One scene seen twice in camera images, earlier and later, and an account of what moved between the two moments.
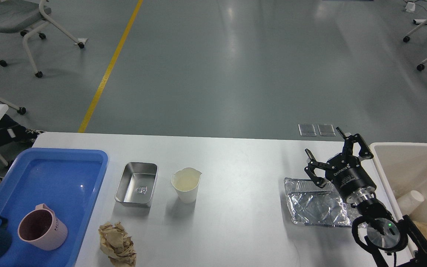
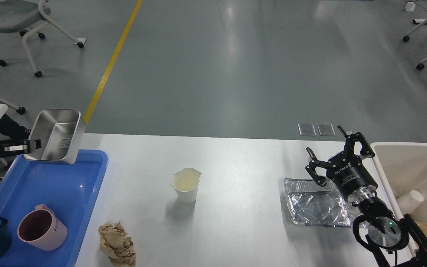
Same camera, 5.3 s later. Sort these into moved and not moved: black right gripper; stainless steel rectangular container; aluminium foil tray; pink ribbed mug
Moved: stainless steel rectangular container
Not moved: aluminium foil tray; black right gripper; pink ribbed mug
